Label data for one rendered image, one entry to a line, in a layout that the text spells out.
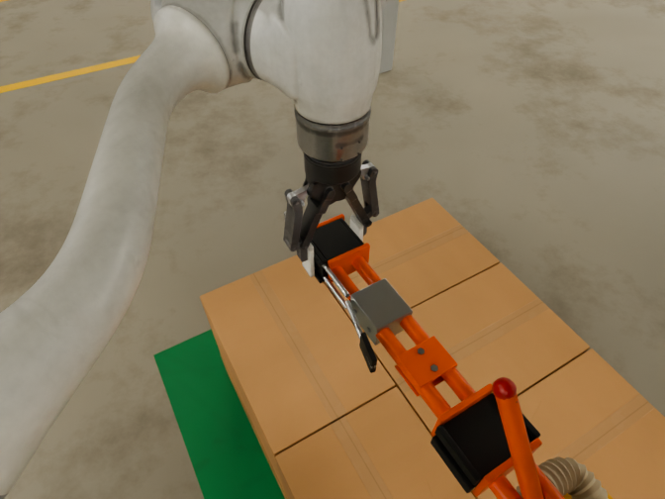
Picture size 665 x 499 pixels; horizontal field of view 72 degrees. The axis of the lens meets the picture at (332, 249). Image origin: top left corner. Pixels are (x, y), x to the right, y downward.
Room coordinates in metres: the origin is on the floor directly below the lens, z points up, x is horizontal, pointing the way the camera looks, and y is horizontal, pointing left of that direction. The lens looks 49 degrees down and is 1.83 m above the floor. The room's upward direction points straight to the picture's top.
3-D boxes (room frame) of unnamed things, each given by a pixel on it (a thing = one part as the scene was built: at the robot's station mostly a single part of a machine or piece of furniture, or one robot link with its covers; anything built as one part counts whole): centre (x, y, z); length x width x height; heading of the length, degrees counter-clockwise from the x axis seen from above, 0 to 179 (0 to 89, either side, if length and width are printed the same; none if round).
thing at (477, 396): (0.19, -0.18, 1.27); 0.10 x 0.08 x 0.06; 121
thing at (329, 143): (0.49, 0.00, 1.50); 0.09 x 0.09 x 0.06
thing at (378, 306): (0.38, -0.07, 1.26); 0.07 x 0.07 x 0.04; 31
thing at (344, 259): (0.50, -0.01, 1.26); 0.08 x 0.07 x 0.05; 31
